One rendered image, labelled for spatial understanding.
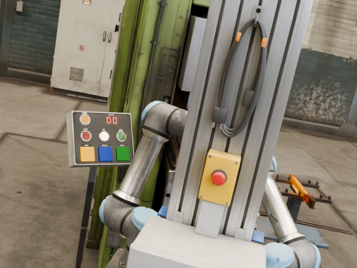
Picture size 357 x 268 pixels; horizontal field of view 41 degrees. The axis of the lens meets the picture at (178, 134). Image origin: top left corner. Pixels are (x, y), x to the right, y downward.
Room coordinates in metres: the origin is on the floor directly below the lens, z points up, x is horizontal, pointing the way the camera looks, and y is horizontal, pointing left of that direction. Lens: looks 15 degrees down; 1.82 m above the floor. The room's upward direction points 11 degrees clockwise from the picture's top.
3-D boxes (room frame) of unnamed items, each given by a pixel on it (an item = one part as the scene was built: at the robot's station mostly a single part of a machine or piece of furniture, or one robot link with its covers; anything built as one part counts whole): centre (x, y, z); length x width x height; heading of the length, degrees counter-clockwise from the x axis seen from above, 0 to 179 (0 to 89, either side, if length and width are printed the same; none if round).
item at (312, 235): (2.53, -0.71, 0.71); 0.40 x 0.30 x 0.02; 95
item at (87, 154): (2.28, 0.43, 1.01); 0.07 x 0.05 x 0.07; 125
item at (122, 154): (2.39, 0.27, 1.01); 0.07 x 0.05 x 0.07; 125
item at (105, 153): (2.33, 0.35, 1.01); 0.07 x 0.05 x 0.07; 125
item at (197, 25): (2.83, -0.12, 1.56); 0.42 x 0.39 x 0.40; 10
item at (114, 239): (2.67, 0.26, 0.36); 0.09 x 0.07 x 0.12; 100
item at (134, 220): (1.65, 0.06, 0.98); 0.13 x 0.12 x 0.14; 55
